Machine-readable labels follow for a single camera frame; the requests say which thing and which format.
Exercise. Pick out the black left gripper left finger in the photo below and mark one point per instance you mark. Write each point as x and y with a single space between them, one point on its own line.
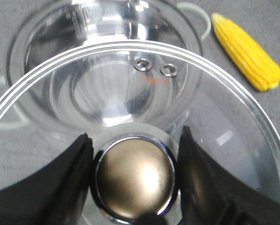
55 194

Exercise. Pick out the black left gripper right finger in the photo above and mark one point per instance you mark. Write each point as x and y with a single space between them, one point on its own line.
210 195

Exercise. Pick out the glass pot lid steel knob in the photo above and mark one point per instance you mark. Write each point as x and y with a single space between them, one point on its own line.
133 178

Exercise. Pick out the yellow plastic corn cob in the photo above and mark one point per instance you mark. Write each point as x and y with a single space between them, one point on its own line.
257 66

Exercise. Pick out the pale green electric cooking pot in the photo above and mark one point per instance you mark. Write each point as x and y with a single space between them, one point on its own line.
83 66

